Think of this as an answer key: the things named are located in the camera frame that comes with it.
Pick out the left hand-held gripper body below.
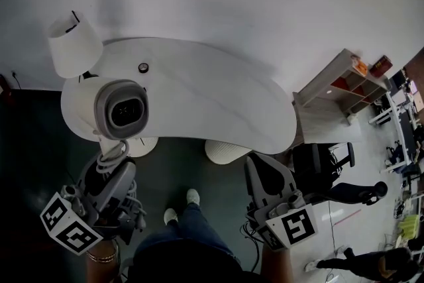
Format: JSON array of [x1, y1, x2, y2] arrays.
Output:
[[39, 184, 147, 256]]

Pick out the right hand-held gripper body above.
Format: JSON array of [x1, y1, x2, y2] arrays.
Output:
[[244, 190, 318, 253]]

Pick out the white hair dryer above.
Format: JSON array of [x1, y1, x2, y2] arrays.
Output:
[[68, 78, 150, 206]]

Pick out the white curved table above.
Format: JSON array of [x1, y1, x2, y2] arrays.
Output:
[[60, 36, 297, 166]]

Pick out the person's left forearm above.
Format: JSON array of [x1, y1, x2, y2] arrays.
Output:
[[85, 240, 119, 283]]

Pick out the person's right forearm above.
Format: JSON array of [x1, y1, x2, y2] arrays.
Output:
[[261, 247, 292, 283]]

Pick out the black office chair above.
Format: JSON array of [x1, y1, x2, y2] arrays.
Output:
[[291, 142, 388, 206]]

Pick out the person's white left shoe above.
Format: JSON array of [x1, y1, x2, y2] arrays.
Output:
[[163, 207, 179, 226]]

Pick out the person's blue jeans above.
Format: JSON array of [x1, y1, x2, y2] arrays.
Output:
[[134, 201, 239, 262]]

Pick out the wooden cube shelf unit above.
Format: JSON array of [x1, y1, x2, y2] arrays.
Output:
[[293, 48, 392, 115]]

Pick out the person's black shirt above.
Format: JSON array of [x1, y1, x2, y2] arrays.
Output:
[[127, 241, 262, 283]]

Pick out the red fire extinguisher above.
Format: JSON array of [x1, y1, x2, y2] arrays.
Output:
[[0, 74, 14, 105]]

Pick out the white office desk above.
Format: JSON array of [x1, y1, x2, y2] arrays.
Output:
[[369, 91, 418, 174]]

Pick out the orange box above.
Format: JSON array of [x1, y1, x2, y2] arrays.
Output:
[[350, 55, 368, 74]]

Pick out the white table lamp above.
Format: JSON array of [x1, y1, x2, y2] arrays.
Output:
[[47, 9, 103, 82]]

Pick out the red box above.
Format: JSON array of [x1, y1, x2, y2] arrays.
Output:
[[369, 55, 392, 78]]

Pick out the gold bracelet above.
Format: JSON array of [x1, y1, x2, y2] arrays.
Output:
[[86, 243, 119, 264]]

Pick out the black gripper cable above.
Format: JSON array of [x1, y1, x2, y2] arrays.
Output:
[[240, 205, 262, 276]]

